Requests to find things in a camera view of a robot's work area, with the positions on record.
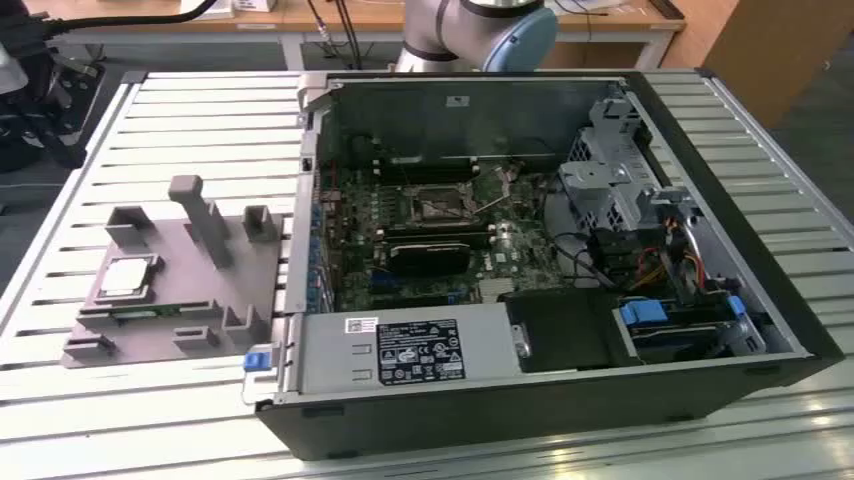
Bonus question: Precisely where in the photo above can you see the CPU socket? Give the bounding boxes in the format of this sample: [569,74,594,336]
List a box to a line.
[399,184,479,226]

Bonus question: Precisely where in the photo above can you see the black open PC case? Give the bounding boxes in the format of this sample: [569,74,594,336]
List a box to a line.
[253,69,844,461]

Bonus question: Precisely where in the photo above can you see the white box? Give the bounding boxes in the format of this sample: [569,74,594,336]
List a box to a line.
[199,0,279,21]

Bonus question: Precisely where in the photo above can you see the black graphics card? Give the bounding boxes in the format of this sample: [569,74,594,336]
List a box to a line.
[386,242,473,276]

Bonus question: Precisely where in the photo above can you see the black wire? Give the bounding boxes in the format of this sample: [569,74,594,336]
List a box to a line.
[550,232,617,289]

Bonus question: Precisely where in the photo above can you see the silver square CPU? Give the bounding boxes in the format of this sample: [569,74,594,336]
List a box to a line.
[96,258,159,297]

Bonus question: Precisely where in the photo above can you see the green RAM stick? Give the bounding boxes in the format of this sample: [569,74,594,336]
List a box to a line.
[110,305,183,320]

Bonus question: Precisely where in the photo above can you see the metal socket cover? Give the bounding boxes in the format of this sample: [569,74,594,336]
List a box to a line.
[491,166,521,202]

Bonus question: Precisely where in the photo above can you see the black power supply label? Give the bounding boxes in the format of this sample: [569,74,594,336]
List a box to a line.
[377,318,469,386]

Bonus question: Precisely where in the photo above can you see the black hanging cables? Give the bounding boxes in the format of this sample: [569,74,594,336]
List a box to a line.
[319,0,367,69]

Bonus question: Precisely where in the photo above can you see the silver drive cage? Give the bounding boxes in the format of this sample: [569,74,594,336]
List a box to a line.
[557,97,670,237]

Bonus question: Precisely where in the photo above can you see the black RAM slot bank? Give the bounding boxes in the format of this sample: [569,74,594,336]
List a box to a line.
[373,157,483,185]
[383,227,489,247]

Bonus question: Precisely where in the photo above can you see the silver power supply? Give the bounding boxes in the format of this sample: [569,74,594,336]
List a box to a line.
[291,307,519,394]

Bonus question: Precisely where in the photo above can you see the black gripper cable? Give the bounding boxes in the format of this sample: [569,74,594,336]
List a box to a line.
[39,0,222,34]

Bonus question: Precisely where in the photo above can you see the wooden desk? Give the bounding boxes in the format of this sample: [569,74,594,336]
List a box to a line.
[19,0,689,71]

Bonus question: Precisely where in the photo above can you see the small silver heatsink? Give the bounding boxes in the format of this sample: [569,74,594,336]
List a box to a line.
[479,279,517,302]

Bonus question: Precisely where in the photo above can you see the grey parts rack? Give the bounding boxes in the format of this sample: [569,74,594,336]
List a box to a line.
[59,174,295,371]

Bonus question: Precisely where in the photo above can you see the coloured wire bundle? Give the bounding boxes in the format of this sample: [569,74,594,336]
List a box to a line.
[626,249,709,292]

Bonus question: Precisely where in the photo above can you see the brown wooden cabinet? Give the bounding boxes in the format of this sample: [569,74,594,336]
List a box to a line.
[666,0,854,129]

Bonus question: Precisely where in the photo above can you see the blue disk carrier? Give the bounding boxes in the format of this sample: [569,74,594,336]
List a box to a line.
[618,298,669,331]

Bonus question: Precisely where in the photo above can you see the green motherboard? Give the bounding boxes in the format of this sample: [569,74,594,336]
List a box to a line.
[317,159,582,314]

